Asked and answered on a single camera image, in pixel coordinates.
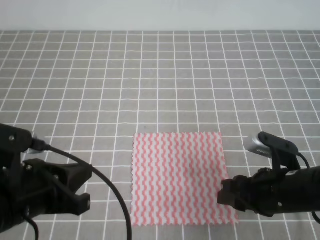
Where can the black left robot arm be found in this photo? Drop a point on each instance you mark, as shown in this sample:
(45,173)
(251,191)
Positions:
(7,220)

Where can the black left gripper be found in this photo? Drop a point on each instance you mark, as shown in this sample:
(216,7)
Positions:
(43,188)

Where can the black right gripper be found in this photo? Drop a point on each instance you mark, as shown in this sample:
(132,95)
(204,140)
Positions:
(257,193)

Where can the grey checked tablecloth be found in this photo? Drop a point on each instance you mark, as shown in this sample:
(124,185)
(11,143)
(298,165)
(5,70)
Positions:
(89,92)

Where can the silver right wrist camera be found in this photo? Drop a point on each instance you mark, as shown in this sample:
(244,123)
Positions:
(282,152)

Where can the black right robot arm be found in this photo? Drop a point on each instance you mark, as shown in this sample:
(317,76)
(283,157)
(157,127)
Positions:
(299,192)

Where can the pink white wavy towel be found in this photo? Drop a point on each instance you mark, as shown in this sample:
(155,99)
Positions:
(176,178)

